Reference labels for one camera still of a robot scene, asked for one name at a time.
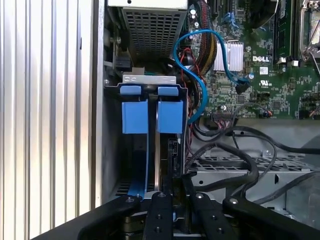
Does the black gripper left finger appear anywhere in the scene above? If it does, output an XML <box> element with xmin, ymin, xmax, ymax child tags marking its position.
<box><xmin>29</xmin><ymin>191</ymin><xmax>174</xmax><ymax>240</ymax></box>

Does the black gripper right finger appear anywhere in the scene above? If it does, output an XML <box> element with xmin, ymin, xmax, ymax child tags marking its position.
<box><xmin>182</xmin><ymin>174</ymin><xmax>320</xmax><ymax>240</ymax></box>

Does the hard disk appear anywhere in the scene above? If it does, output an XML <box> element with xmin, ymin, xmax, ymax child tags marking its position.
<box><xmin>126</xmin><ymin>131</ymin><xmax>193</xmax><ymax>201</ymax></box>

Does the blue disk bay tab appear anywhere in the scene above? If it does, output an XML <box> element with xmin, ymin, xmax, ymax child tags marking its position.
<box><xmin>119</xmin><ymin>85</ymin><xmax>149</xmax><ymax>135</ymax></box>
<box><xmin>156</xmin><ymin>85</ymin><xmax>183</xmax><ymax>134</ymax></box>

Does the metal disk bay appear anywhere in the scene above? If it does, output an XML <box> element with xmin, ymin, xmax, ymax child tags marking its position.
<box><xmin>102</xmin><ymin>73</ymin><xmax>190</xmax><ymax>201</ymax></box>

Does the black RAM slot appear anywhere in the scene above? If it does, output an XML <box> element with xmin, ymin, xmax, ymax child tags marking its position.
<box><xmin>273</xmin><ymin>0</ymin><xmax>284</xmax><ymax>64</ymax></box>
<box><xmin>283</xmin><ymin>0</ymin><xmax>294</xmax><ymax>64</ymax></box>

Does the perforated metal drive cage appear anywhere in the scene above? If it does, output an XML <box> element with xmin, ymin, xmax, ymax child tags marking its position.
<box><xmin>186</xmin><ymin>147</ymin><xmax>320</xmax><ymax>240</ymax></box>

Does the dark grey PC case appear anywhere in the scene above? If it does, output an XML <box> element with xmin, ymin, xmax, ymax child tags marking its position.
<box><xmin>91</xmin><ymin>0</ymin><xmax>320</xmax><ymax>240</ymax></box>

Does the green motherboard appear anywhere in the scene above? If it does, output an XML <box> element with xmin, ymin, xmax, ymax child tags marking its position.
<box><xmin>183</xmin><ymin>0</ymin><xmax>320</xmax><ymax>121</ymax></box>

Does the silver finned heat sink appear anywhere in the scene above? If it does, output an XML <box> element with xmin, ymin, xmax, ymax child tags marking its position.
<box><xmin>213</xmin><ymin>41</ymin><xmax>245</xmax><ymax>73</ymax></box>

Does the metal socket cover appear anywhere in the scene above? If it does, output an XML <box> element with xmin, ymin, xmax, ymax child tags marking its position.
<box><xmin>298</xmin><ymin>42</ymin><xmax>320</xmax><ymax>65</ymax></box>

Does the black fan housing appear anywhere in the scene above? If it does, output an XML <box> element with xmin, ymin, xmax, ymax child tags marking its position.
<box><xmin>248</xmin><ymin>0</ymin><xmax>280</xmax><ymax>30</ymax></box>

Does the silver power supply unit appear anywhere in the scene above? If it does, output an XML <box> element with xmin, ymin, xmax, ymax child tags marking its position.
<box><xmin>107</xmin><ymin>0</ymin><xmax>189</xmax><ymax>60</ymax></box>

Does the CPU socket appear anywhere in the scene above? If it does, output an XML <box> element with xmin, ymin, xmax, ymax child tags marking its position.
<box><xmin>296</xmin><ymin>0</ymin><xmax>320</xmax><ymax>66</ymax></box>

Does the thick black sleeved cable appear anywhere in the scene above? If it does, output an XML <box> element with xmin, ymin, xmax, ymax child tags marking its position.
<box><xmin>186</xmin><ymin>142</ymin><xmax>260</xmax><ymax>201</ymax></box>

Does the multicolour ribbon wire connector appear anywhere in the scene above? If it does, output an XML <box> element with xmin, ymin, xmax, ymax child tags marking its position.
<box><xmin>211</xmin><ymin>111</ymin><xmax>237</xmax><ymax>125</ymax></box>

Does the blue disk wire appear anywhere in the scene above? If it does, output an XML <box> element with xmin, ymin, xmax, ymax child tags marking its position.
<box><xmin>173</xmin><ymin>28</ymin><xmax>250</xmax><ymax>125</ymax></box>

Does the braided black yellow cable bundle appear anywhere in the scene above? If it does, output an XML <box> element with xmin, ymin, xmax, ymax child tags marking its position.
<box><xmin>196</xmin><ymin>0</ymin><xmax>219</xmax><ymax>76</ymax></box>

